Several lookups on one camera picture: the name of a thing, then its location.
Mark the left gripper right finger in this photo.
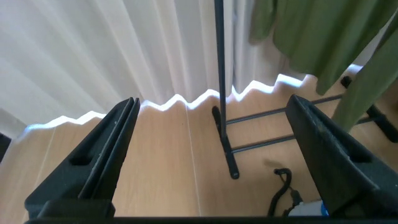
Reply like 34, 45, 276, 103
285, 94, 398, 217

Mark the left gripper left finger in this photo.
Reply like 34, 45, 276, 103
24, 96, 141, 218

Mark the green sleeveless top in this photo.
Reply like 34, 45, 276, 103
248, 0, 398, 132

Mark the black clothes rack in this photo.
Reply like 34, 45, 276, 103
211, 0, 398, 180

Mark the black cable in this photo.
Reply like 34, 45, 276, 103
267, 167, 304, 217

